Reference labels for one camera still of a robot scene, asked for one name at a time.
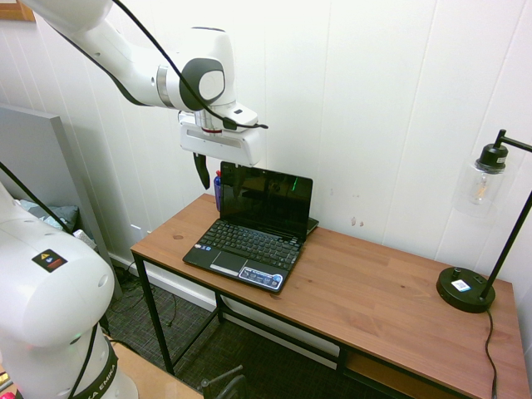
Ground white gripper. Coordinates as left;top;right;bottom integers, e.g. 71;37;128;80
178;110;264;190

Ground black netbook laptop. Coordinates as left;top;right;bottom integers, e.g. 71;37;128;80
182;160;314;295

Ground blue bottle with red cap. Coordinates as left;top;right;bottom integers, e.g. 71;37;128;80
212;169;224;211

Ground grey patterned cushion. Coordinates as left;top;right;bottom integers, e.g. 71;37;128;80
17;199;81;234

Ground grey board panel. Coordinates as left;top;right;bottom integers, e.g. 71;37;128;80
0;103;124;301

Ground black metal clamp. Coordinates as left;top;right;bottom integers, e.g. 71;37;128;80
200;364;247;399

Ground light wooden robot mounting table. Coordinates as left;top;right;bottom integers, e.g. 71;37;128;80
108;342;205;399

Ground black lamp with glass shade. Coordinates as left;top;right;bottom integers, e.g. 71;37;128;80
436;129;532;314

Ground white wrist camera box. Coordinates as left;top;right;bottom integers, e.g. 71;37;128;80
215;104;259;135

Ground black cables on floor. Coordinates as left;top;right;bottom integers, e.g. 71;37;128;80
108;260;180;330

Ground wooden desk with black frame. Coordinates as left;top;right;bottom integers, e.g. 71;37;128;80
130;192;519;399

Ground black lamp power cord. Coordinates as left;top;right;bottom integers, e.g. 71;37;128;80
483;308;500;399

